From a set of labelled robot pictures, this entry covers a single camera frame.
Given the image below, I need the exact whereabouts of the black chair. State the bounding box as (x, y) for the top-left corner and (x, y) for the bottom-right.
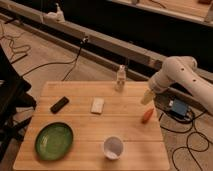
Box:
(0, 45), (36, 162)

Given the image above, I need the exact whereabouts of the black rectangular remote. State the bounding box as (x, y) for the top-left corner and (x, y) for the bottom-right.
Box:
(50, 97), (69, 114)

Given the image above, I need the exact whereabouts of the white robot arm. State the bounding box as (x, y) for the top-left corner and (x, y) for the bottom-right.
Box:
(141, 56), (213, 114)

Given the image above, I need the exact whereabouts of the green plate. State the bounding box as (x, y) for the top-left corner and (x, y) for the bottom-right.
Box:
(34, 122), (74, 161)

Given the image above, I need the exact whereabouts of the white rectangular block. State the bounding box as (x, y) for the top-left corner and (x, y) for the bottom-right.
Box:
(91, 98), (104, 114)

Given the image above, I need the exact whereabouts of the black floor cable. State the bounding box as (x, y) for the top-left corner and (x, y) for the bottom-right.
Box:
(20, 36), (90, 82)

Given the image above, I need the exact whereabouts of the red orange pepper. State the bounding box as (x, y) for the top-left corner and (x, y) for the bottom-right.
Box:
(142, 108), (154, 124)

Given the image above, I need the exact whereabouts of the blue power box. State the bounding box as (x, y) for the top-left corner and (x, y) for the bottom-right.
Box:
(169, 99), (188, 118)

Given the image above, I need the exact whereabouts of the white object on ledge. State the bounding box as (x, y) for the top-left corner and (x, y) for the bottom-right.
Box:
(45, 4), (65, 22)

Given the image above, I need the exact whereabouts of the clear small bottle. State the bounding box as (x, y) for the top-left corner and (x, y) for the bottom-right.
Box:
(115, 65), (126, 91)

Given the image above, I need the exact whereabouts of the white ceramic cup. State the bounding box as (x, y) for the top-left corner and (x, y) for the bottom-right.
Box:
(103, 136), (124, 160)

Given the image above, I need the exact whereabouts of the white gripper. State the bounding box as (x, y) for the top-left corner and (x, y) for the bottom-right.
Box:
(141, 76), (166, 105)

